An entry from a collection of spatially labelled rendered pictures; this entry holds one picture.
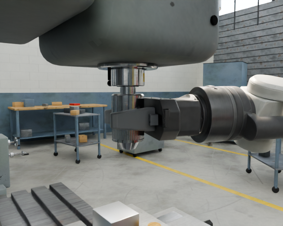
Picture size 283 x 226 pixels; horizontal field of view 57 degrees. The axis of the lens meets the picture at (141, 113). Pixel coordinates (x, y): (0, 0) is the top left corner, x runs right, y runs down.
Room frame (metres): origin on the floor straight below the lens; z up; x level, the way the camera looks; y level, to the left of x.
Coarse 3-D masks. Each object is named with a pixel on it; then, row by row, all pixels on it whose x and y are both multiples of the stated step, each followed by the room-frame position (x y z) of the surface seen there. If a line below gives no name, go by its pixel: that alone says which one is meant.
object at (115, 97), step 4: (112, 96) 0.36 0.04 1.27; (116, 96) 0.36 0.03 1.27; (120, 96) 0.35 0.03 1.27; (124, 96) 0.35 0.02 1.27; (128, 96) 0.35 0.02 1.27; (132, 96) 0.35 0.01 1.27; (136, 96) 0.36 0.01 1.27; (140, 96) 0.36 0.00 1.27; (112, 100) 0.36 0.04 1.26; (116, 100) 0.36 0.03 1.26; (120, 100) 0.35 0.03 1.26; (124, 100) 0.35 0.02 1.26; (128, 100) 0.35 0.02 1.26; (132, 100) 0.35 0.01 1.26; (136, 100) 0.36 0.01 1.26; (140, 100) 0.36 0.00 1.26
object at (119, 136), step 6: (114, 102) 0.36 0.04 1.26; (120, 102) 0.35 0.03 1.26; (126, 102) 0.35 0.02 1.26; (132, 102) 0.35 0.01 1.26; (138, 102) 0.36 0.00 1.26; (114, 108) 0.36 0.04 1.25; (120, 108) 0.35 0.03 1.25; (126, 108) 0.35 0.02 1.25; (132, 108) 0.35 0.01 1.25; (138, 108) 0.36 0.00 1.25; (114, 132) 0.36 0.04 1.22; (120, 132) 0.35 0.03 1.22; (126, 132) 0.35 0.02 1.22; (132, 132) 0.35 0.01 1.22; (138, 132) 0.36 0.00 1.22; (114, 138) 0.36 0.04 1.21; (120, 138) 0.35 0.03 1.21; (126, 138) 0.35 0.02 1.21; (132, 138) 0.35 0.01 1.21; (138, 138) 0.36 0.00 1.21
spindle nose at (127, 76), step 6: (114, 72) 0.36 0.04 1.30; (120, 72) 0.35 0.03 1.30; (126, 72) 0.35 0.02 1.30; (132, 72) 0.35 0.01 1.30; (138, 72) 0.36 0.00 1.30; (144, 72) 0.37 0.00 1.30; (114, 78) 0.36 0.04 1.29; (120, 78) 0.35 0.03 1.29; (126, 78) 0.35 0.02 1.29; (132, 78) 0.35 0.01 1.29; (138, 78) 0.36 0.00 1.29; (114, 84) 0.36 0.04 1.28; (120, 84) 0.35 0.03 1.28; (126, 84) 0.35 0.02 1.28; (132, 84) 0.35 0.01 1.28; (138, 84) 0.36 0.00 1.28; (144, 84) 0.37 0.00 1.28
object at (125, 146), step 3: (120, 144) 0.36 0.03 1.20; (123, 144) 0.36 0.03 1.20; (126, 144) 0.36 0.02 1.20; (129, 144) 0.36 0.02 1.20; (132, 144) 0.36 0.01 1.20; (135, 144) 0.37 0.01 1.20; (120, 147) 0.37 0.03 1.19; (123, 147) 0.36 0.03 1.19; (126, 147) 0.36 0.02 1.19; (129, 147) 0.36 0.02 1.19; (132, 147) 0.36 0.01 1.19; (135, 147) 0.37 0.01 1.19
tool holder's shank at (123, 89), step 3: (120, 87) 0.37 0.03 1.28; (123, 87) 0.37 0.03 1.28; (126, 87) 0.36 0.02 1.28; (129, 87) 0.36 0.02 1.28; (132, 87) 0.37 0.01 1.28; (135, 87) 0.37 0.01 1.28; (120, 90) 0.37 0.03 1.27; (123, 90) 0.37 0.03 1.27; (126, 90) 0.36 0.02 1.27; (129, 90) 0.36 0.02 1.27; (132, 90) 0.37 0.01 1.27; (135, 90) 0.37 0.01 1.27; (120, 93) 0.37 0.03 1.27; (123, 93) 0.37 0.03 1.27; (126, 93) 0.36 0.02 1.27; (129, 93) 0.37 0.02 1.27; (132, 93) 0.37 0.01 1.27
